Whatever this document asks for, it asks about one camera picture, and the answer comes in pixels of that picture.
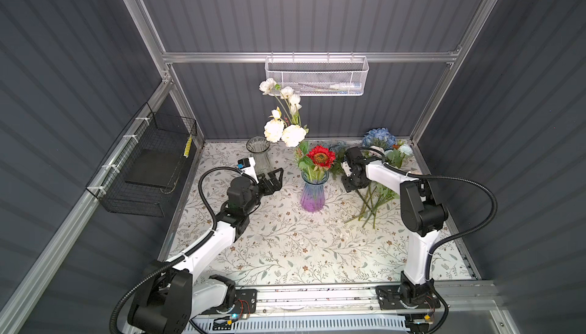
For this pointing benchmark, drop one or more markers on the yellow tag on basket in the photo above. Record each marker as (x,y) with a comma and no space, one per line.
(187,147)

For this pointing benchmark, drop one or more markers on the marker pen in basket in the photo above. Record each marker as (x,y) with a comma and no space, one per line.
(338,88)

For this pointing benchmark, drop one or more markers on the red gerbera flower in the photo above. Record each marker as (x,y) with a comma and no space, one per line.
(321,161)

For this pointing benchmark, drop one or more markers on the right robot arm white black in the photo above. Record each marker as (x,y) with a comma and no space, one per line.
(421,214)

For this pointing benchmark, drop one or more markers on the white poppy flower stem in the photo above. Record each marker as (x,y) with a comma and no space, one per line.
(289,101)

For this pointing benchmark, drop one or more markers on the pink peach flower bunch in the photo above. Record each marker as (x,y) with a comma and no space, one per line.
(373,197)

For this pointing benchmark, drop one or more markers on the clear ribbed glass vase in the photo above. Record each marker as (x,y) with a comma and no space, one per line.
(259,147)

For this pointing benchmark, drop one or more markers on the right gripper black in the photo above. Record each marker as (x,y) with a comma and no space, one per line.
(348,187)

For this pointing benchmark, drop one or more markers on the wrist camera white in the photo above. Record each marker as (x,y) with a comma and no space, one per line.
(346,169)
(247,166)

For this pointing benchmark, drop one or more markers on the black wire wall basket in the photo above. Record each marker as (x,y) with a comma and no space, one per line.
(147,167)

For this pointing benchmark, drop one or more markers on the white peony flower stem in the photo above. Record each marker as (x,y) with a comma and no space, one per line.
(290,131)

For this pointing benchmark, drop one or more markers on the blue purple glass vase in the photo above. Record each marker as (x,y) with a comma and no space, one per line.
(313,195)

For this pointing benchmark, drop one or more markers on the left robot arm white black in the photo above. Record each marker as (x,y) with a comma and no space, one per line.
(166,299)

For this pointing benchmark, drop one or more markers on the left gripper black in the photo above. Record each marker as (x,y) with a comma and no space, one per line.
(275,184)

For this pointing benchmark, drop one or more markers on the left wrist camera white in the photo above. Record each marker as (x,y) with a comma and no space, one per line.
(247,166)

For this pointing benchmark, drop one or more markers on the blue hydrangea flower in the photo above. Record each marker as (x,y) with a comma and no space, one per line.
(379,137)

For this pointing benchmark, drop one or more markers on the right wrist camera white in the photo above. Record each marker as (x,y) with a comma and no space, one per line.
(346,169)

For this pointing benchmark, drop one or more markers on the pale blue peony stem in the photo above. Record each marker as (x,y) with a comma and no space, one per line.
(399,152)

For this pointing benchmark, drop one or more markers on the white wire mesh basket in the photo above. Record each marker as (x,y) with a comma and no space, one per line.
(292,70)

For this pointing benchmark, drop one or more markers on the floral patterned table mat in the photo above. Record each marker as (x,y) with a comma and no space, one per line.
(287,245)

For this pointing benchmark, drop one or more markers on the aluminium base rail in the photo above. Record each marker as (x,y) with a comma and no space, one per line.
(455,307)

